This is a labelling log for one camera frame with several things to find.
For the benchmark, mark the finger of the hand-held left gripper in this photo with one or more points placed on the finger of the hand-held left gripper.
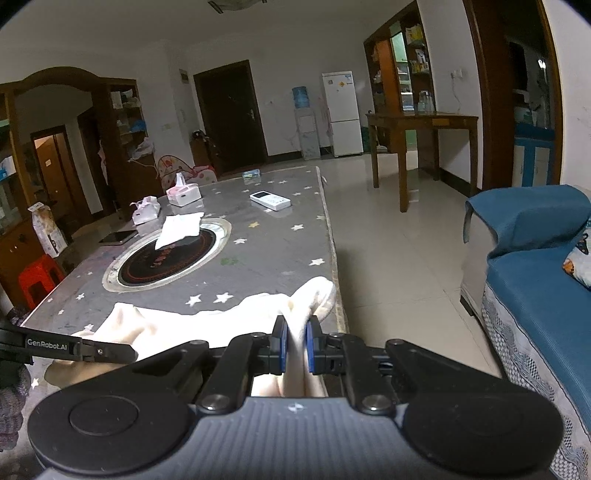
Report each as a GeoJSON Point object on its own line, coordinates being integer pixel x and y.
{"type": "Point", "coordinates": [111, 353]}

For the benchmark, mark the brown interior door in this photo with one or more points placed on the brown interior door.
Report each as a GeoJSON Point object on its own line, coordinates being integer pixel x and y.
{"type": "Point", "coordinates": [51, 170]}

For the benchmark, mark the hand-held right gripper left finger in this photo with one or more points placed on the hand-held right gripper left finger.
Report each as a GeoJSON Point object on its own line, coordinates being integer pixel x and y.
{"type": "Point", "coordinates": [280, 344]}

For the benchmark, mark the white refrigerator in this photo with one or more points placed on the white refrigerator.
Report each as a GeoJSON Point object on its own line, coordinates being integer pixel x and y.
{"type": "Point", "coordinates": [342, 115]}

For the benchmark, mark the red plastic stool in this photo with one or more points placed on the red plastic stool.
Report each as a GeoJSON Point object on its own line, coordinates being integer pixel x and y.
{"type": "Point", "coordinates": [41, 281]}

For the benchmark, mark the cream knit garment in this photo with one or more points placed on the cream knit garment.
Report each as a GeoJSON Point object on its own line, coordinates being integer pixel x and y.
{"type": "Point", "coordinates": [207, 318]}

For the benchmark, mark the white pink tissue box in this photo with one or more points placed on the white pink tissue box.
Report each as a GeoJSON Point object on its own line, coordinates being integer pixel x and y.
{"type": "Point", "coordinates": [184, 194]}
{"type": "Point", "coordinates": [145, 212]}

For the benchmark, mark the dark wooden bookcase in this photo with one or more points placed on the dark wooden bookcase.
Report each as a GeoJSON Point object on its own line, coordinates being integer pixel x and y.
{"type": "Point", "coordinates": [134, 184]}

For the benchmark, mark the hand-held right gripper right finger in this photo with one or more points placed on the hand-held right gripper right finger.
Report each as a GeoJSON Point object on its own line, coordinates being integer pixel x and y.
{"type": "Point", "coordinates": [310, 344]}

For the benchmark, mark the patterned cushion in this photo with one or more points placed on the patterned cushion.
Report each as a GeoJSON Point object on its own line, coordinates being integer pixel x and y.
{"type": "Point", "coordinates": [579, 263]}

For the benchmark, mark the glass pitcher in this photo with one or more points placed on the glass pitcher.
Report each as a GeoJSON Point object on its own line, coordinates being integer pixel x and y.
{"type": "Point", "coordinates": [425, 102]}

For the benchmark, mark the dark brown entrance door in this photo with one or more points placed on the dark brown entrance door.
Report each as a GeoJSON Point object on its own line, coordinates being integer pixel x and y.
{"type": "Point", "coordinates": [231, 120]}

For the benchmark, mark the blue sofa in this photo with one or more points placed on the blue sofa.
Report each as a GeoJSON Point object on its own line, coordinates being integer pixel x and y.
{"type": "Point", "coordinates": [531, 300]}

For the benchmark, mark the blue white cabinet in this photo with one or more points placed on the blue white cabinet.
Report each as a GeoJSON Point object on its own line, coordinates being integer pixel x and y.
{"type": "Point", "coordinates": [533, 157]}

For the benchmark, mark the white water dispenser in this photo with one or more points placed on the white water dispenser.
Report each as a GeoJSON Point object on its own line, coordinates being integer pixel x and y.
{"type": "Point", "coordinates": [308, 136]}

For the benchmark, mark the white crumpled tissue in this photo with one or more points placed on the white crumpled tissue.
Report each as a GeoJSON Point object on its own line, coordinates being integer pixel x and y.
{"type": "Point", "coordinates": [180, 226]}

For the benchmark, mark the round black induction cooktop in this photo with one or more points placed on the round black induction cooktop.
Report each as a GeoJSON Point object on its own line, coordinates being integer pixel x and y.
{"type": "Point", "coordinates": [157, 267]}

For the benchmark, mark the wooden shelving unit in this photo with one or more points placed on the wooden shelving unit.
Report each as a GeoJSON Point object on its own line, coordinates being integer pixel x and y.
{"type": "Point", "coordinates": [383, 92]}

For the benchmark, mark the hanging pink cloth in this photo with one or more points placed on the hanging pink cloth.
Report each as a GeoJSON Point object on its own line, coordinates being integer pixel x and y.
{"type": "Point", "coordinates": [103, 161]}

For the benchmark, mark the polka-dot play tent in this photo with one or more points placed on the polka-dot play tent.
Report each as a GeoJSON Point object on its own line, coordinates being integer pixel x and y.
{"type": "Point", "coordinates": [171, 166]}

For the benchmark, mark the brown wooden side table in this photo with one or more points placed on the brown wooden side table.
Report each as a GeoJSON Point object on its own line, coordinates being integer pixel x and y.
{"type": "Point", "coordinates": [415, 121]}

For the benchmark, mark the white brown paper carton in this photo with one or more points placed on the white brown paper carton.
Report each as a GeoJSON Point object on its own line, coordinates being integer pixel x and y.
{"type": "Point", "coordinates": [48, 230]}

